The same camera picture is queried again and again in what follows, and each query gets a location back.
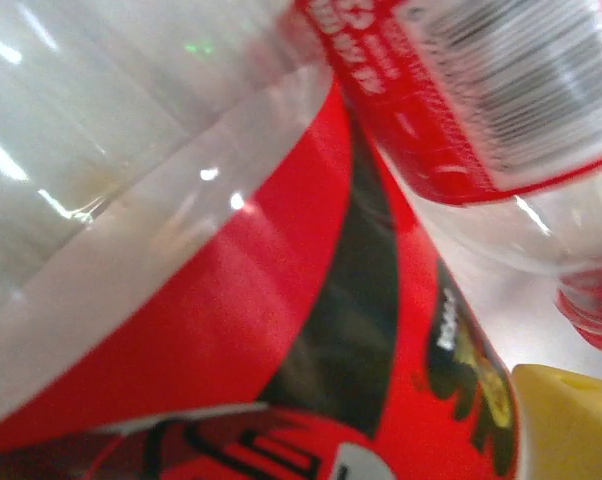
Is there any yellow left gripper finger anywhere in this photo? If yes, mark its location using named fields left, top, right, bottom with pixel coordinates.
left=510, top=363, right=602, bottom=480

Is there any clear bottle red label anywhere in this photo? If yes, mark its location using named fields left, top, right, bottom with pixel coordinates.
left=0, top=0, right=527, bottom=480
left=290, top=0, right=602, bottom=359

